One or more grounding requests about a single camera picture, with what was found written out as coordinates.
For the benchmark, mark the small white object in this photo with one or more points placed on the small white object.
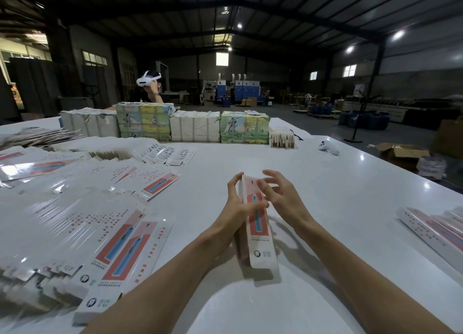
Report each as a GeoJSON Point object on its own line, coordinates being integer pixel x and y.
{"type": "Point", "coordinates": [329, 148]}

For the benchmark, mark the pile of grey flat sheets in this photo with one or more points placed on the pile of grey flat sheets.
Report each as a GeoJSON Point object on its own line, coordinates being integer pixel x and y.
{"type": "Point", "coordinates": [40, 137]}

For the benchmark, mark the small black tool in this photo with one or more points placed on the small black tool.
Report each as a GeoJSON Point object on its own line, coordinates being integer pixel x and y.
{"type": "Point", "coordinates": [296, 134]}

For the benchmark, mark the white plastic bags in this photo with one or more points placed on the white plastic bags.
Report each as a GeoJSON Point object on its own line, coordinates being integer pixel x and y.
{"type": "Point", "coordinates": [432, 168]}

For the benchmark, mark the blue bins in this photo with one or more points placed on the blue bins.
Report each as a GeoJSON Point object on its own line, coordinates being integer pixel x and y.
{"type": "Point", "coordinates": [363, 120]}

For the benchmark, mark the dark grey cabinet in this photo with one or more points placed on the dark grey cabinet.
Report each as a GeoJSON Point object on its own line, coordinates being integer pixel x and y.
{"type": "Point", "coordinates": [33, 90]}

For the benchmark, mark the pile of carton blanks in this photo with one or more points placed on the pile of carton blanks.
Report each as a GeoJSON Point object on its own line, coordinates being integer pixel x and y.
{"type": "Point", "coordinates": [72, 214]}

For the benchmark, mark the double wall window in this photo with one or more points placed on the double wall window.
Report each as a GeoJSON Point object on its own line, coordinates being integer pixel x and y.
{"type": "Point", "coordinates": [349, 70]}

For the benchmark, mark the small beige card stack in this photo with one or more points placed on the small beige card stack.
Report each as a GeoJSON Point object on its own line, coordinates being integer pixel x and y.
{"type": "Point", "coordinates": [282, 140]}

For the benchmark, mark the white headset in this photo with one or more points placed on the white headset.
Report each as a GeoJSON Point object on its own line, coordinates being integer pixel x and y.
{"type": "Point", "coordinates": [148, 78]}

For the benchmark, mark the toothbrush carton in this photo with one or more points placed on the toothbrush carton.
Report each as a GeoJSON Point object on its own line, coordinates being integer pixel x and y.
{"type": "Point", "coordinates": [260, 247]}

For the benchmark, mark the square bright window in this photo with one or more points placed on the square bright window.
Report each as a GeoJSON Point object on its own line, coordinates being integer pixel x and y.
{"type": "Point", "coordinates": [222, 59]}

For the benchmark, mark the person's left hand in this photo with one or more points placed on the person's left hand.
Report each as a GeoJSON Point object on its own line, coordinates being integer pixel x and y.
{"type": "Point", "coordinates": [231, 218]}

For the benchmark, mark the tall cardboard box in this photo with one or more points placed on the tall cardboard box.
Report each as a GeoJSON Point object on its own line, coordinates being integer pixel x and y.
{"type": "Point", "coordinates": [448, 137]}

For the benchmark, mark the row of white cartons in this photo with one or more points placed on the row of white cartons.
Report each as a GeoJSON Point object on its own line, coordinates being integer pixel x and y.
{"type": "Point", "coordinates": [88, 123]}
{"type": "Point", "coordinates": [195, 127]}

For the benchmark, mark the open cardboard box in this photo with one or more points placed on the open cardboard box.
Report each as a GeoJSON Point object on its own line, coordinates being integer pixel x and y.
{"type": "Point", "coordinates": [403, 156]}

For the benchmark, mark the person's right forearm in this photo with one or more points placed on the person's right forearm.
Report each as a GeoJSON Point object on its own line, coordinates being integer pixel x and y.
{"type": "Point", "coordinates": [376, 283]}

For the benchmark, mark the blue machine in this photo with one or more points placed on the blue machine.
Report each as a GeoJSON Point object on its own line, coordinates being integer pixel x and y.
{"type": "Point", "coordinates": [246, 93]}

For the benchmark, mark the small wall window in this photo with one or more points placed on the small wall window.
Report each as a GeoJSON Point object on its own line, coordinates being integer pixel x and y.
{"type": "Point", "coordinates": [313, 75]}

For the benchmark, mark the green printed carton bundle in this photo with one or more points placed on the green printed carton bundle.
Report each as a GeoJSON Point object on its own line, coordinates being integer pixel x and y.
{"type": "Point", "coordinates": [244, 127]}

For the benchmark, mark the person's left forearm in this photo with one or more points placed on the person's left forearm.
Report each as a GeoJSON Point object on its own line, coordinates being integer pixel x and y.
{"type": "Point", "coordinates": [155, 287]}

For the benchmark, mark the person's right hand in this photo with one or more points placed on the person's right hand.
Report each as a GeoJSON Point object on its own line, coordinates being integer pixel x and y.
{"type": "Point", "coordinates": [289, 203]}

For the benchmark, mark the black floor stand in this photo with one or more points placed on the black floor stand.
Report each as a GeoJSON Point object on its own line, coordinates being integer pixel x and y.
{"type": "Point", "coordinates": [362, 119]}

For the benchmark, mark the green yellow carton bundle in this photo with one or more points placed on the green yellow carton bundle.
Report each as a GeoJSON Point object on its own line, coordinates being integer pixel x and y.
{"type": "Point", "coordinates": [145, 120]}

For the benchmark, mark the grey crate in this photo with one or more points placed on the grey crate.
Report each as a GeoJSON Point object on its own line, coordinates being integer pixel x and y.
{"type": "Point", "coordinates": [77, 104]}

